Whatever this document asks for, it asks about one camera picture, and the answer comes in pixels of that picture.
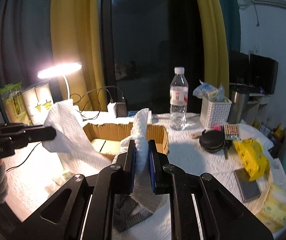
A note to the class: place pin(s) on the white plastic bag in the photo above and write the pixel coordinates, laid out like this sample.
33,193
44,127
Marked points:
71,143

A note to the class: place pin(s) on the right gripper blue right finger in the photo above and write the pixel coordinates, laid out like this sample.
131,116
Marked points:
201,207

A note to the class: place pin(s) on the yellow plastic bag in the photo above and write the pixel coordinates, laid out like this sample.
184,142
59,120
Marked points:
253,159

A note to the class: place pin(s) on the yellow curtain left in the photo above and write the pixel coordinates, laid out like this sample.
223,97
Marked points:
75,36

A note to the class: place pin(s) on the paper cup pack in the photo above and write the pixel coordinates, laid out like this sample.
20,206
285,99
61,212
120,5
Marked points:
38,101

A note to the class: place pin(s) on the white desk shelf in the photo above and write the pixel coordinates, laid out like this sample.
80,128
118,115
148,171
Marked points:
256,108

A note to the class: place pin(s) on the clear water bottle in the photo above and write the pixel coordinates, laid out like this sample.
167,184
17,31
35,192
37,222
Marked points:
179,89

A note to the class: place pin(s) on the white charger plug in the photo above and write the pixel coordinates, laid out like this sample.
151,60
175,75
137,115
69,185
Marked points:
112,110

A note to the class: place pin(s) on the yellow curtain right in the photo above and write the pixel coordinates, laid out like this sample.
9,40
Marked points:
214,44

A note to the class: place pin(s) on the yellow curtain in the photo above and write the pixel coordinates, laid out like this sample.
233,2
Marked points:
75,36
214,44

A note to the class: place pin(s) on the black power adapter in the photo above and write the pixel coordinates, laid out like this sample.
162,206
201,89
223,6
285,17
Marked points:
121,109

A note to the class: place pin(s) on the yellow tissue pack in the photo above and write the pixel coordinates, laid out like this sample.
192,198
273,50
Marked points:
270,208

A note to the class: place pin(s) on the green packaged item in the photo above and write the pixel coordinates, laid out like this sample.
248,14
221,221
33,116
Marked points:
14,105

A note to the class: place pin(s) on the dark smartphone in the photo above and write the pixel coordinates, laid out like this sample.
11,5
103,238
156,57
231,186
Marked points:
249,189

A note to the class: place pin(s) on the teal curtain left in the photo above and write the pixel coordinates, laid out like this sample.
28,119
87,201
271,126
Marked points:
25,40

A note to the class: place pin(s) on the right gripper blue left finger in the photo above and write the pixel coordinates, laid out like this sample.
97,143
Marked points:
83,207

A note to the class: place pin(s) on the cardboard box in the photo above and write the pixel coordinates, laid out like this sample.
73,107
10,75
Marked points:
106,138

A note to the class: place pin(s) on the black monitor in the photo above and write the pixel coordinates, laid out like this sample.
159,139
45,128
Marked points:
263,72

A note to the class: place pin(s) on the wall air conditioner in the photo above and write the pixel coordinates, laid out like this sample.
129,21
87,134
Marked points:
272,3

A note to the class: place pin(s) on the black round zip case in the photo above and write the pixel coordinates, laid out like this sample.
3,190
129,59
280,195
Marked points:
212,141

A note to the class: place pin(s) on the colourful sticker card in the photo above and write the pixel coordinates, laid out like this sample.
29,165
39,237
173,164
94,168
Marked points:
232,132

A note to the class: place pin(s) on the white lattice basket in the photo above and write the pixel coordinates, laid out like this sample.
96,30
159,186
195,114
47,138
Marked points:
214,113

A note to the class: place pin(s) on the grey mesh cloth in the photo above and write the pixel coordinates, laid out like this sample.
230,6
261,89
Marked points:
128,213

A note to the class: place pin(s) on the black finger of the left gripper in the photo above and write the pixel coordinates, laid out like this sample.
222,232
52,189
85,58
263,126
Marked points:
38,133

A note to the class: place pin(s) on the steel thermos cup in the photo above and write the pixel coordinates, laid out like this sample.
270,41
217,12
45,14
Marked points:
239,96

